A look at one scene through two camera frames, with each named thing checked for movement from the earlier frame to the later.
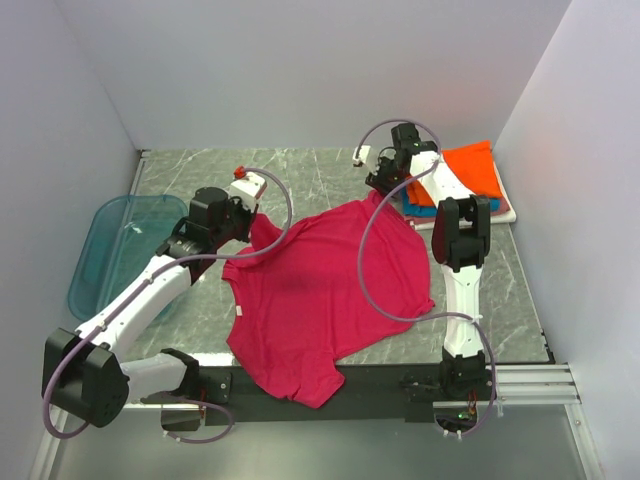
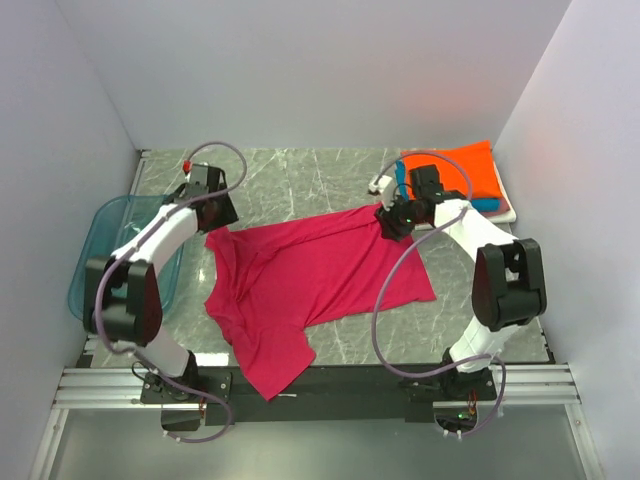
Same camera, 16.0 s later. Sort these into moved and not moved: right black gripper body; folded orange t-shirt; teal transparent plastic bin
Moved: right black gripper body
Not moved: folded orange t-shirt; teal transparent plastic bin
